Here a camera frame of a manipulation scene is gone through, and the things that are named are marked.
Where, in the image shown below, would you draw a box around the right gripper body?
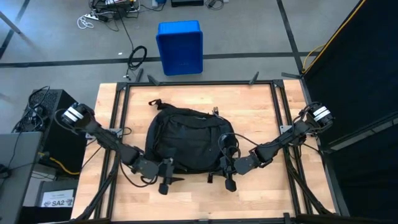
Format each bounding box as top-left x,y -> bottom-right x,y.
219,154 -> 261,193

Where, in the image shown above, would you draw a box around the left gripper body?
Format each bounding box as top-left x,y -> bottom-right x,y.
133,154 -> 175,196

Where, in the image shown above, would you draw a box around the black backpack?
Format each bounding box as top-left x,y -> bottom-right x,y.
144,98 -> 240,185

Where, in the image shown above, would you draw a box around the black computer tower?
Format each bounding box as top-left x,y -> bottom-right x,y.
17,88 -> 88,175

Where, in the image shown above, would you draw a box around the grey box with label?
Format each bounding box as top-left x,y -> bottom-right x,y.
35,179 -> 79,208

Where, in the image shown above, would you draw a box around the blue plastic bin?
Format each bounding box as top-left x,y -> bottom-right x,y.
155,19 -> 205,77

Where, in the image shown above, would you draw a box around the black curtain panel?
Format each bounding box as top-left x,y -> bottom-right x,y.
300,0 -> 398,224

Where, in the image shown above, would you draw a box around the white power strip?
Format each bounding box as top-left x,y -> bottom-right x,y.
84,12 -> 109,22

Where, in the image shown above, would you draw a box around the black equipment box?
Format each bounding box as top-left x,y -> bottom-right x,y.
170,0 -> 205,8

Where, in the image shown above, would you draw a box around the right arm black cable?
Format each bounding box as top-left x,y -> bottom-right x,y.
217,133 -> 259,163

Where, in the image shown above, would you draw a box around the black table frame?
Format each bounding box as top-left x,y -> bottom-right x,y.
71,70 -> 343,224

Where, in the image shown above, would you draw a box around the black coiled cable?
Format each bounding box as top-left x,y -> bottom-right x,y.
125,45 -> 149,81

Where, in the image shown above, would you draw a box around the white cable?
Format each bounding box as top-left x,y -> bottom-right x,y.
76,15 -> 95,30

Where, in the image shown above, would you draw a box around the black cable bundle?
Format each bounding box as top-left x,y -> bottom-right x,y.
88,0 -> 141,32

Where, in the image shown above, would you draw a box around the yellow cable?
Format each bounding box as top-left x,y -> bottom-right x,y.
300,0 -> 368,75

